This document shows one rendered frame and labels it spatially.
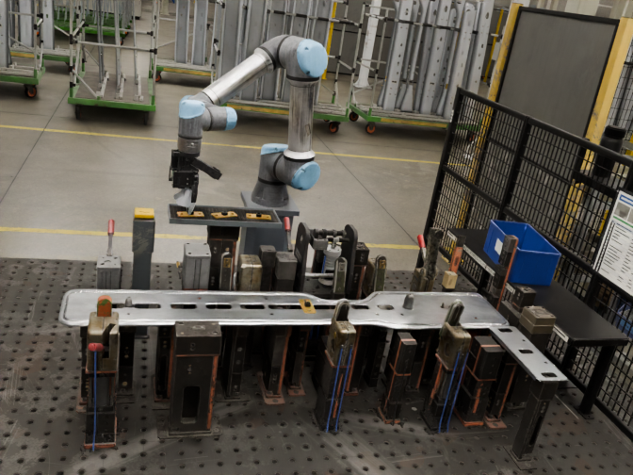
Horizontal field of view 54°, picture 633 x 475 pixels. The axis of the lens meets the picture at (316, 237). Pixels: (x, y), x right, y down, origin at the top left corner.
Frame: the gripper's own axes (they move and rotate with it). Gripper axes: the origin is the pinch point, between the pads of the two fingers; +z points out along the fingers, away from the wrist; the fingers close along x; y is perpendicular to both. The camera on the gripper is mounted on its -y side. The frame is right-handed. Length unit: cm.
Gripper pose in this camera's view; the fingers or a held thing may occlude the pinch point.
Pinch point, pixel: (190, 209)
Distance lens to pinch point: 210.2
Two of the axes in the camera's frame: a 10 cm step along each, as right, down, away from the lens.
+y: -9.1, 0.2, -4.1
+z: -1.5, 9.2, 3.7
